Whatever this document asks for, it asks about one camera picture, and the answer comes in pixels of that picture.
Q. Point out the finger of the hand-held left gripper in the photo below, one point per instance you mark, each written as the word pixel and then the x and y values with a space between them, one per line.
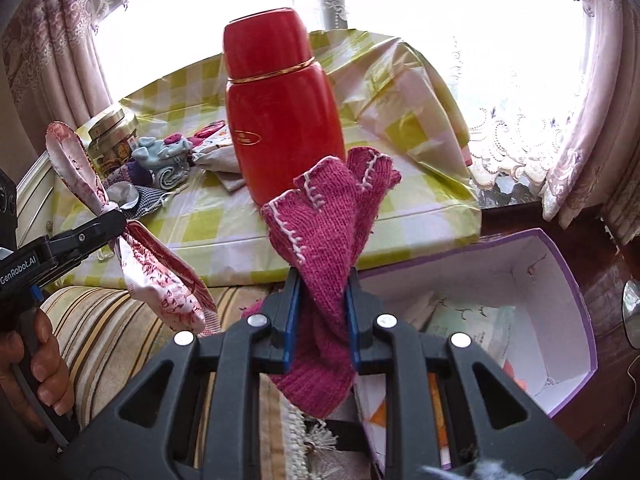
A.
pixel 85 237

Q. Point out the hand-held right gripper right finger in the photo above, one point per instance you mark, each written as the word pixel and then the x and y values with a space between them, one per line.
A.
pixel 352 320

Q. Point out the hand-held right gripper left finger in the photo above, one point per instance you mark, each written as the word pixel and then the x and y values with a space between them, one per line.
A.
pixel 292 320

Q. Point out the red print fabric headband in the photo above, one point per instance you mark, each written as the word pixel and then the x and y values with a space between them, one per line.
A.
pixel 160 280

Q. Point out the magenta knit glove white stitching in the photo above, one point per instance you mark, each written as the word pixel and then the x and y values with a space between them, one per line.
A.
pixel 320 230

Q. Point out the white teal plastic package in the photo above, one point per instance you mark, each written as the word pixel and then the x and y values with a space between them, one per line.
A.
pixel 470 325

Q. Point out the purple cardboard box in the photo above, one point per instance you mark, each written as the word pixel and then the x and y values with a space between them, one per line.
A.
pixel 550 310

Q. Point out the person's left hand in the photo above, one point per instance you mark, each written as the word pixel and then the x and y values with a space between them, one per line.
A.
pixel 50 365

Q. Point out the white dresser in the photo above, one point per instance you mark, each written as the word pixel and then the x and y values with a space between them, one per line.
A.
pixel 37 195

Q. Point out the dark checkered cloth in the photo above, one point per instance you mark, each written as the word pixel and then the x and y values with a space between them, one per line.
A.
pixel 150 195

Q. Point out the purple cloth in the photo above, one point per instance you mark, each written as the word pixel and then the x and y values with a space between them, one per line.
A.
pixel 139 172

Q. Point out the striped towel cushion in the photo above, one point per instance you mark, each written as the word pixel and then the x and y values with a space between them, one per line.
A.
pixel 100 330

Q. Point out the yellow checked tablecloth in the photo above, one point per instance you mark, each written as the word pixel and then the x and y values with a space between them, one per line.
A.
pixel 240 240

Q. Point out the metal lid jar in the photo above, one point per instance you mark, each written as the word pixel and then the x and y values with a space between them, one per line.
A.
pixel 112 145

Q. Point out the light blue elephant towel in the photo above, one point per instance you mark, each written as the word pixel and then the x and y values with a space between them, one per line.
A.
pixel 165 165

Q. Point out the small red round pouch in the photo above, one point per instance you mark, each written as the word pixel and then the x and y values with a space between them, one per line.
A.
pixel 175 139

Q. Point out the grey sock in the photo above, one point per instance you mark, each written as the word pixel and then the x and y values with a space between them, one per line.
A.
pixel 220 167

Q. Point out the red thermos flask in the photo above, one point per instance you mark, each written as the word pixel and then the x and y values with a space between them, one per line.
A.
pixel 280 125

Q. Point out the pink patterned curtain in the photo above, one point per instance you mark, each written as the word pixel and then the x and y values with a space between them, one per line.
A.
pixel 50 35

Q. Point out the silver round object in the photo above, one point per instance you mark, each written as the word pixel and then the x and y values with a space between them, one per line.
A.
pixel 632 305

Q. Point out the brown pleated curtain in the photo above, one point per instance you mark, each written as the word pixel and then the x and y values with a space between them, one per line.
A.
pixel 622 205

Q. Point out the pink embroidered curtain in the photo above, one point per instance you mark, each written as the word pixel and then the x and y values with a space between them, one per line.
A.
pixel 590 110

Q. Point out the white sheer embroidered curtain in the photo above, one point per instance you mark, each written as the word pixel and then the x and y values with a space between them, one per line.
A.
pixel 425 10

